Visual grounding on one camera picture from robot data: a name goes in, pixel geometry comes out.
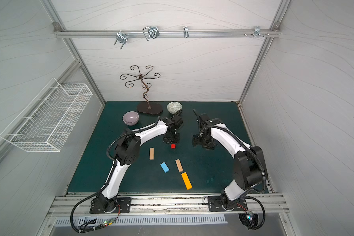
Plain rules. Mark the metal clamp far right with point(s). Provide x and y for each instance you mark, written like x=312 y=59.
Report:
x=257 y=32

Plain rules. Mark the natural wood block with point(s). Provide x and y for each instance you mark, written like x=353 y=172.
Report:
x=151 y=153
x=179 y=166

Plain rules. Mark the aluminium crossbar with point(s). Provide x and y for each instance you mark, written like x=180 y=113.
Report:
x=169 y=33

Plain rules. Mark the patterned white green bowl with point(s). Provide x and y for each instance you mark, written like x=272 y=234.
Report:
x=174 y=107

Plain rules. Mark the yellow block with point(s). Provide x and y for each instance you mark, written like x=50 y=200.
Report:
x=186 y=181

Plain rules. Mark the white vent strip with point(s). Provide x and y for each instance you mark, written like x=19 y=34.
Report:
x=138 y=220

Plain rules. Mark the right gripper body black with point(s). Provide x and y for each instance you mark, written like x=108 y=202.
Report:
x=203 y=141

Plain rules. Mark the purple bowl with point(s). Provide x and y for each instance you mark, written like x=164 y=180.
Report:
x=131 y=118

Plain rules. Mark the white wire basket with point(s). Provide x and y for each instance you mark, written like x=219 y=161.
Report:
x=45 y=124

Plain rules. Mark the metal clamp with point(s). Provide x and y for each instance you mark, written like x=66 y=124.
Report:
x=257 y=32
x=185 y=32
x=151 y=32
x=121 y=38

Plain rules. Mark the metal clamp far left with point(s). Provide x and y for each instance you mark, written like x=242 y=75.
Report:
x=121 y=38

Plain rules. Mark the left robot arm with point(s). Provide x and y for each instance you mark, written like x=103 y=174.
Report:
x=173 y=123

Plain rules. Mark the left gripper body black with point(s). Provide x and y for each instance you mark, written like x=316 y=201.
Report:
x=171 y=137

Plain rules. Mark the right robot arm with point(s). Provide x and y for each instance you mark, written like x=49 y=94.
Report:
x=256 y=162

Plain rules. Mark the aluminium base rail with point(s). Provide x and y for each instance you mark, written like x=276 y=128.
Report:
x=168 y=204

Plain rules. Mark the brown metal jewelry stand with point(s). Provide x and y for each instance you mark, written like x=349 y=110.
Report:
x=145 y=107

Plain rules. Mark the blue block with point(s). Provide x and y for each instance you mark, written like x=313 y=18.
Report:
x=164 y=167

